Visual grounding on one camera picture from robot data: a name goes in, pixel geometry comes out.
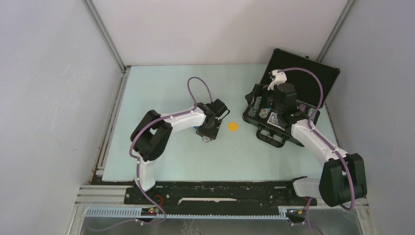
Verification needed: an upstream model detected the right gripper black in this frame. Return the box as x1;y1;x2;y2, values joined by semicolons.
244;84;282;115

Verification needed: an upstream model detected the blue playing card deck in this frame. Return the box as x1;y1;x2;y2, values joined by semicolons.
267;112;280;128

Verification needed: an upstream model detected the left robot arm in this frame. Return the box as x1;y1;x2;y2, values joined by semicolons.
129;99;230;204

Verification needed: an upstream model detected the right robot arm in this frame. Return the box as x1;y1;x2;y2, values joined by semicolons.
243;83;368;209

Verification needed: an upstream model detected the black poker set case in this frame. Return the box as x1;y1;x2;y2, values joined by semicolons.
242;48;340;148

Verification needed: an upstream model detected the green blue chip stack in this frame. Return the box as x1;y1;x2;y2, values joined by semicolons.
248;96;262;118

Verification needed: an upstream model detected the light blue chip stack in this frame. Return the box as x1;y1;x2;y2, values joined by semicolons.
259;108;271;119

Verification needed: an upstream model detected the yellow round button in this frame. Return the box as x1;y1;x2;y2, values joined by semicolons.
227;121;238;132

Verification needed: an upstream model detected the purple orange chip stack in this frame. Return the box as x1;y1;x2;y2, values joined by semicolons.
298;104;307;113

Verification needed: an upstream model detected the green navy chip stack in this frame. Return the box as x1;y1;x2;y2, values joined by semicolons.
307;108;316;118

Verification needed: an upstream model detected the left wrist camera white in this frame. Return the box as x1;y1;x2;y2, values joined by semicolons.
219;109;230;121

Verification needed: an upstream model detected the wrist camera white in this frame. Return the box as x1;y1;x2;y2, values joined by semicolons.
267;70;287;90
219;109;230;121

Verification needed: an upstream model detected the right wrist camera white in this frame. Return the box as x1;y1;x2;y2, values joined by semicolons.
267;70;287;90

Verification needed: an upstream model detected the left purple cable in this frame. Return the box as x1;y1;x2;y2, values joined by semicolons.
129;76;215;225

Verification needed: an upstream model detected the left aluminium frame post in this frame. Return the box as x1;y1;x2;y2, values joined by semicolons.
82;0;127;73

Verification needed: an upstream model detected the aluminium frame post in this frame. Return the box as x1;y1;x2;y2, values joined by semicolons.
82;0;127;73
316;0;358;62

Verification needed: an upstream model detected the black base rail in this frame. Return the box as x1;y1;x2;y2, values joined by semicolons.
124;180;309;217

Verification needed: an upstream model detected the right aluminium frame post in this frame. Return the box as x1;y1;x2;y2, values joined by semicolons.
316;0;358;62

